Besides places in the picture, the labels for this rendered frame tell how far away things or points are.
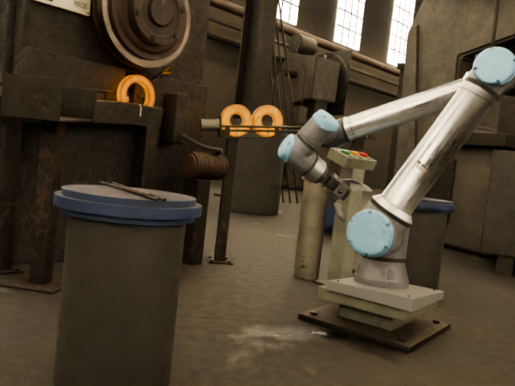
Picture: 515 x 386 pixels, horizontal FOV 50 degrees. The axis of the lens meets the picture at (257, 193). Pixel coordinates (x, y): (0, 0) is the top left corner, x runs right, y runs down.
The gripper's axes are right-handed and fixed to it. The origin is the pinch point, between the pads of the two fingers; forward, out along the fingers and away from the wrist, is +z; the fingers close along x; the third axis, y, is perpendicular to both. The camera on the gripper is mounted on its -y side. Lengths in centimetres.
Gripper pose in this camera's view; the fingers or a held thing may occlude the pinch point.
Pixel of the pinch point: (359, 207)
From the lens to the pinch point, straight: 201.5
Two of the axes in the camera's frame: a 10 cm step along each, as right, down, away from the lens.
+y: -1.6, -3.2, 9.4
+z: 7.5, 5.8, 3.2
